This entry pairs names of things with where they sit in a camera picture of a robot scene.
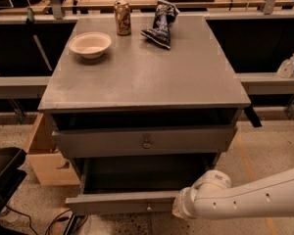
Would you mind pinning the yellow foam covered gripper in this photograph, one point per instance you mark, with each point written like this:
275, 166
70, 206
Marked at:
181, 204

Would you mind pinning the grey drawer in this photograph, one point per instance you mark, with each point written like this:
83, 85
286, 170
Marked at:
135, 183
143, 142

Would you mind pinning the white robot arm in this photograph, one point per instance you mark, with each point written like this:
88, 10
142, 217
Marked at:
213, 197

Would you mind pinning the grey top drawer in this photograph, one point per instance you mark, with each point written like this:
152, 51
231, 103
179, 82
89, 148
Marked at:
143, 142

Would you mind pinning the grey wooden drawer cabinet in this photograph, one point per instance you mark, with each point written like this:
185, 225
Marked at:
138, 85

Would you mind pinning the light wooden box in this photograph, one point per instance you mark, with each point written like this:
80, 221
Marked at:
48, 164

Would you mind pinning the black bin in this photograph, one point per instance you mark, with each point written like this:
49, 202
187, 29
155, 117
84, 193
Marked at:
10, 174

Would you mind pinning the clear sanitizer bottle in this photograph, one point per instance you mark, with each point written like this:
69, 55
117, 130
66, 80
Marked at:
286, 68

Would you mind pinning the white paper bowl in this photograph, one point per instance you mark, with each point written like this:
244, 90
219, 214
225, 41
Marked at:
90, 45

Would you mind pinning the blue chip bag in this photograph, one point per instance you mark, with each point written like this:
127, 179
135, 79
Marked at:
165, 16

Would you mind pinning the gold drink can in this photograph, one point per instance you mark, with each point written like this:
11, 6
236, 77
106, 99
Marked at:
122, 17

